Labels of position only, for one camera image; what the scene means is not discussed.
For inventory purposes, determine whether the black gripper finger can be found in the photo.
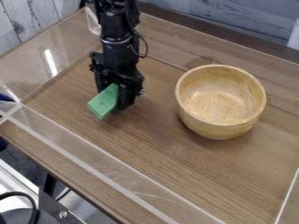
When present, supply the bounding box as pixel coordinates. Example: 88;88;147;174
116;84;136;110
95;70;113;92

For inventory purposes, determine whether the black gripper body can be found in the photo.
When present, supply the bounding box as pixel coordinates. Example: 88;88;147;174
89;38;144;96

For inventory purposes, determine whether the green rectangular block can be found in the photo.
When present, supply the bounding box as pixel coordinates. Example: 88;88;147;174
88;83;118;119

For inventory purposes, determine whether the brown wooden bowl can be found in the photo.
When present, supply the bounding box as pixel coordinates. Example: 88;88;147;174
175;64;267;140

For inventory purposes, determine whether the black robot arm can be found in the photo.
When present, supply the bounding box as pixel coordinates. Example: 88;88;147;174
89;0;148;110

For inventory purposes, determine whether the black table leg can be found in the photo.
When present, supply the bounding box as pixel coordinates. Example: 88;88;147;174
43;174;57;197

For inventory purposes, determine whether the clear acrylic tray wall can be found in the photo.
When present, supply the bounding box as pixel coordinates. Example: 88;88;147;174
0;7;299;224

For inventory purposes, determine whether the black cable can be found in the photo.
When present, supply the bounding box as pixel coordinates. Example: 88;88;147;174
0;191;41;224

